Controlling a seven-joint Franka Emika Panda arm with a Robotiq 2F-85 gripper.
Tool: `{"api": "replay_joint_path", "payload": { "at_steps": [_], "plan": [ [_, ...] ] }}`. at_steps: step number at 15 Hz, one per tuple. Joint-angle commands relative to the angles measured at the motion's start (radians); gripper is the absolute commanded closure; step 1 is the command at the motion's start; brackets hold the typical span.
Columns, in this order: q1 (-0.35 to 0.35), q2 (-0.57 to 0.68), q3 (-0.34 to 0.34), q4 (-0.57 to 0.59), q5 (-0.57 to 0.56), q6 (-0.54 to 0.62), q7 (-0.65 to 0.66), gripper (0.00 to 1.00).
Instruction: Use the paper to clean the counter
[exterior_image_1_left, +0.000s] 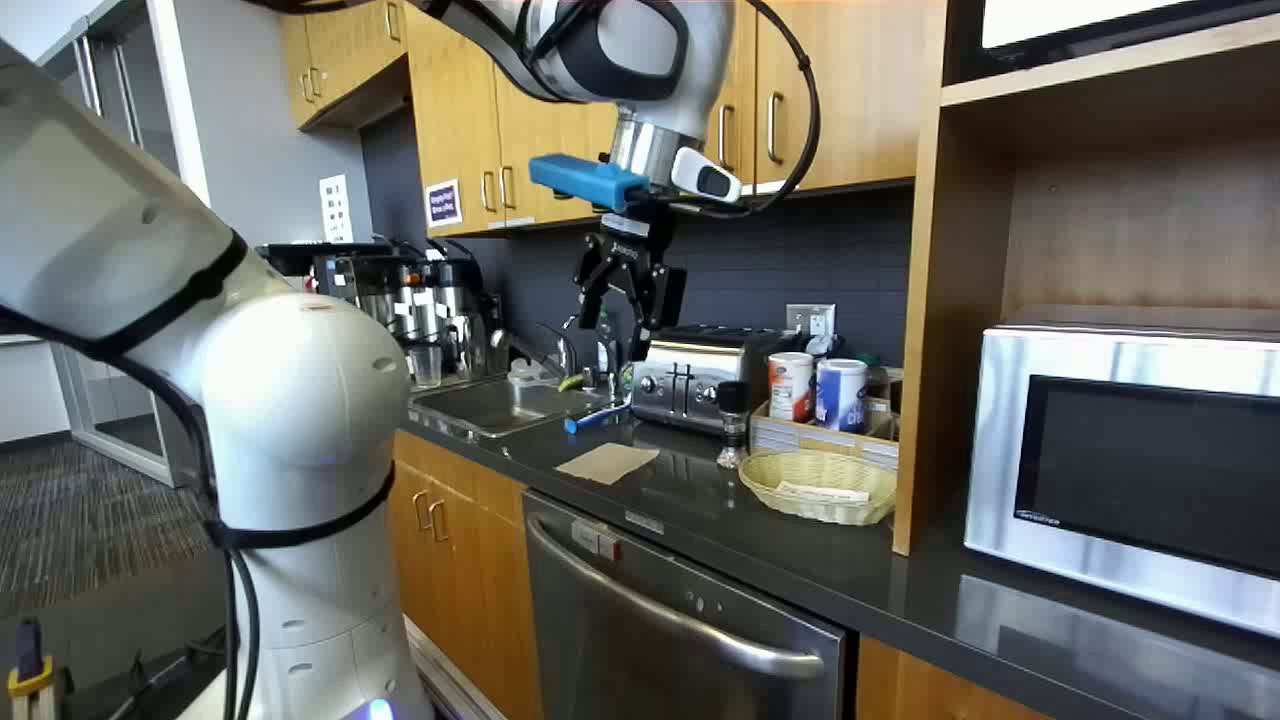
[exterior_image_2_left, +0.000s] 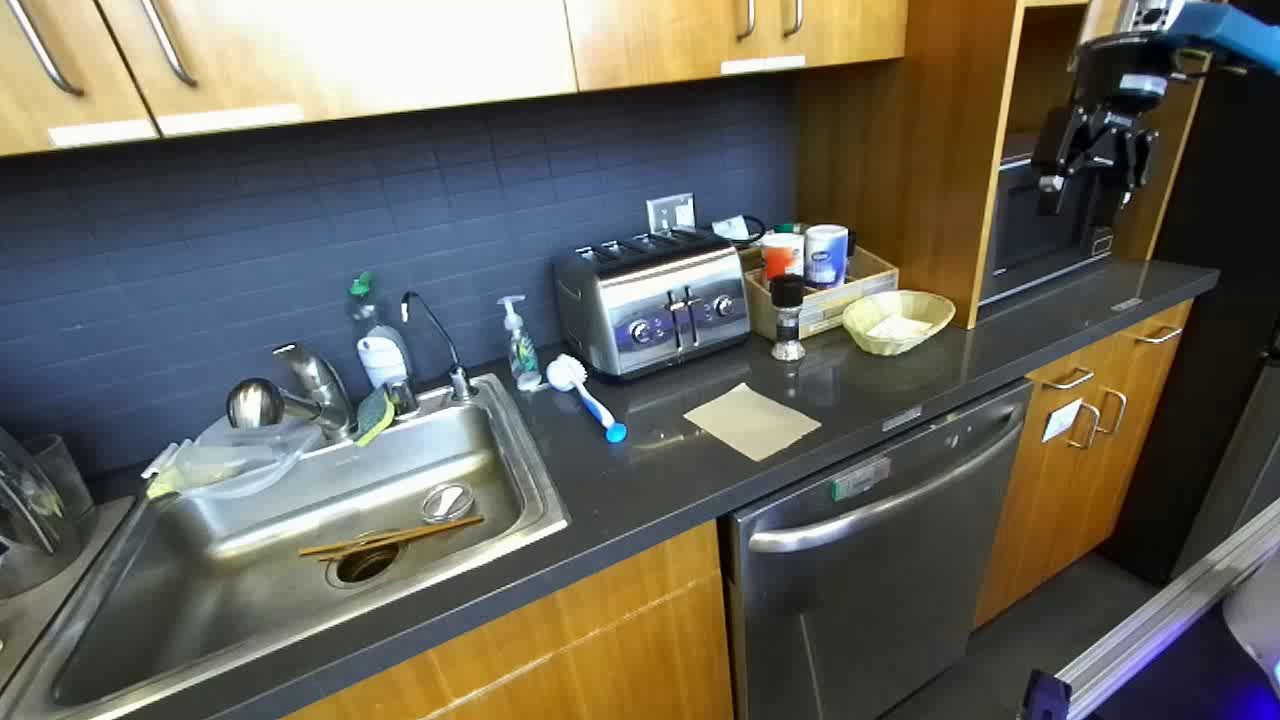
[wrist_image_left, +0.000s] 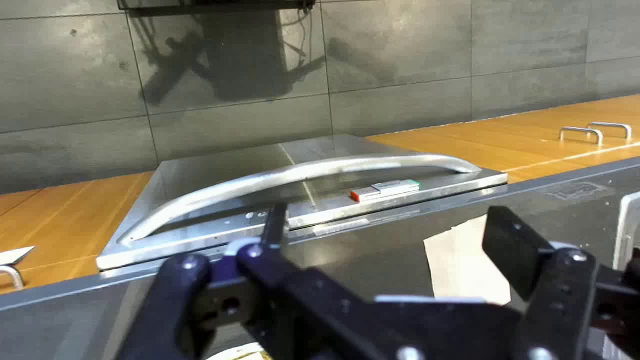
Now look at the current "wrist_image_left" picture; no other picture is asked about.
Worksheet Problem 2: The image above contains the stainless steel dishwasher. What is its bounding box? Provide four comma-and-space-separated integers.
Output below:
97, 131, 510, 272

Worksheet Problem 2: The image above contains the wooden base cabinet with drawers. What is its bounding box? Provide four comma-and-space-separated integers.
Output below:
0, 170, 157, 295

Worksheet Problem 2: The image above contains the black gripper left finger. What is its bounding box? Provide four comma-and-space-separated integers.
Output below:
119, 202, 316, 360

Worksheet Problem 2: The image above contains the metal base cabinet handle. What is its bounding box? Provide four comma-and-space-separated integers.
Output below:
0, 263, 29, 290
556, 123, 607, 149
589, 119, 635, 144

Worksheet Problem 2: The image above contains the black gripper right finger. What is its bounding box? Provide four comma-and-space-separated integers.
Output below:
483, 203, 640, 360

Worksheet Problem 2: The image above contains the white cabinet label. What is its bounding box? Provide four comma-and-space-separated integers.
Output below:
0, 243, 37, 267

